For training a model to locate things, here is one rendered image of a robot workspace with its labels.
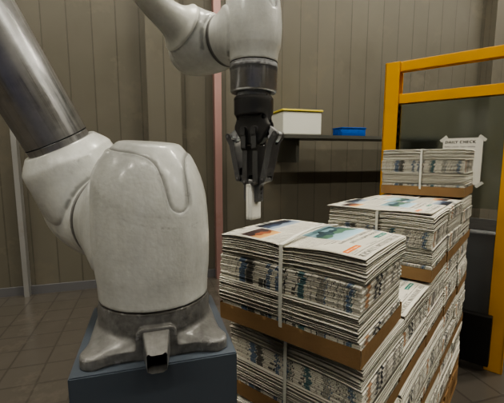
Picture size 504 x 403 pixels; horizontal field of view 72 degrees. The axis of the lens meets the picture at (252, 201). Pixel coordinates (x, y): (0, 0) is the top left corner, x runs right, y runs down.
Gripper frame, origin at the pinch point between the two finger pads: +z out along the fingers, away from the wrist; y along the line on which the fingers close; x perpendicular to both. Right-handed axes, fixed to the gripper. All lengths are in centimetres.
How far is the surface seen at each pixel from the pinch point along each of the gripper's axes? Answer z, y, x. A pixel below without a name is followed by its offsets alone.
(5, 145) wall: -19, 312, -48
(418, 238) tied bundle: 18, -15, -70
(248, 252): 13.9, 9.0, -9.4
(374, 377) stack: 39.3, -18.9, -19.0
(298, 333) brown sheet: 29.5, -5.4, -9.0
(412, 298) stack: 33, -18, -54
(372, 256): 10.5, -19.4, -13.1
